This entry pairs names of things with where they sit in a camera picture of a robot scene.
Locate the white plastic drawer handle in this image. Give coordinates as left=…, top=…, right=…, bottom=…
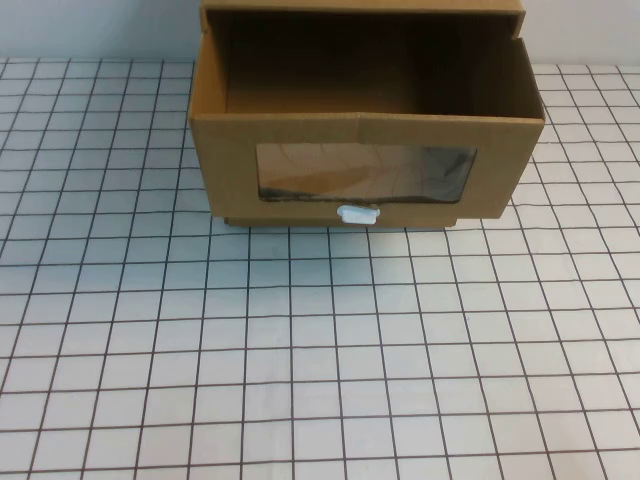
left=335, top=203, right=382, bottom=227

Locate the white grid tablecloth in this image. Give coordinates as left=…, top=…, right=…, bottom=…
left=0, top=56, right=640, bottom=480

